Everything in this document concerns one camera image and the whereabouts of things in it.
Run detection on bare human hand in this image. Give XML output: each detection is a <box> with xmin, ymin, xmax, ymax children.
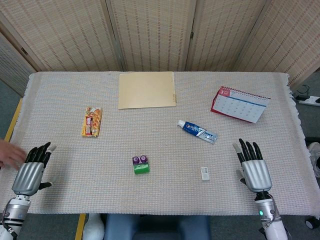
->
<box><xmin>0</xmin><ymin>139</ymin><xmax>27</xmax><ymax>172</ymax></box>

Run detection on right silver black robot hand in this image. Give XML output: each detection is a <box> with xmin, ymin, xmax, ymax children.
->
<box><xmin>232</xmin><ymin>138</ymin><xmax>273</xmax><ymax>193</ymax></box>

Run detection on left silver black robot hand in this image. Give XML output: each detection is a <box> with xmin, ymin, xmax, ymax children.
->
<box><xmin>11</xmin><ymin>141</ymin><xmax>59</xmax><ymax>197</ymax></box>

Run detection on purple toy block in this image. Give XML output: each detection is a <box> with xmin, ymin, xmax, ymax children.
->
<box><xmin>131</xmin><ymin>154</ymin><xmax>149</xmax><ymax>166</ymax></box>

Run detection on green toy block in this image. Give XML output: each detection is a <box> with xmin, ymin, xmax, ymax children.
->
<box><xmin>133</xmin><ymin>162</ymin><xmax>151</xmax><ymax>175</ymax></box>

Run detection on small white box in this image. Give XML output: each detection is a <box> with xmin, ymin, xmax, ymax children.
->
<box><xmin>200</xmin><ymin>166</ymin><xmax>210</xmax><ymax>182</ymax></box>

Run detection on white sneaker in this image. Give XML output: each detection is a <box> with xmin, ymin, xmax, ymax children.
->
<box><xmin>307</xmin><ymin>141</ymin><xmax>320</xmax><ymax>178</ymax></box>

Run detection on red desk calendar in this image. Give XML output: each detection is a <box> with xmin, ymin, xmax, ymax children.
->
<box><xmin>210</xmin><ymin>86</ymin><xmax>272</xmax><ymax>124</ymax></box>

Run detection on blue white toothpaste tube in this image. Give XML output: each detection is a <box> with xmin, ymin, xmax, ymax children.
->
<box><xmin>177</xmin><ymin>119</ymin><xmax>219</xmax><ymax>145</ymax></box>

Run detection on black caster wheel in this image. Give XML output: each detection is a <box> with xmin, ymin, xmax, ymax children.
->
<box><xmin>306</xmin><ymin>216</ymin><xmax>320</xmax><ymax>230</ymax></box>

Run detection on yellow food box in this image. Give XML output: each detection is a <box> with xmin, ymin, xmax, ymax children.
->
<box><xmin>81</xmin><ymin>106</ymin><xmax>103</xmax><ymax>138</ymax></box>

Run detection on white rounded object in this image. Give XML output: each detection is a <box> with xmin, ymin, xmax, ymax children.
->
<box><xmin>82</xmin><ymin>213</ymin><xmax>105</xmax><ymax>240</ymax></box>

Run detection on white power strip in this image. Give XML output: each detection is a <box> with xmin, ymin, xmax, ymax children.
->
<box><xmin>298</xmin><ymin>94</ymin><xmax>320</xmax><ymax>106</ymax></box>

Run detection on white woven tablecloth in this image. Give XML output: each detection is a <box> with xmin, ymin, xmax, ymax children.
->
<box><xmin>0</xmin><ymin>71</ymin><xmax>320</xmax><ymax>217</ymax></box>

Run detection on manila file folder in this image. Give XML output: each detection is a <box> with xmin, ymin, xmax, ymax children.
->
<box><xmin>117</xmin><ymin>71</ymin><xmax>177</xmax><ymax>111</ymax></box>

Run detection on beige woven folding screen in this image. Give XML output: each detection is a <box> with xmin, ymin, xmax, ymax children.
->
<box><xmin>0</xmin><ymin>0</ymin><xmax>320</xmax><ymax>97</ymax></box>

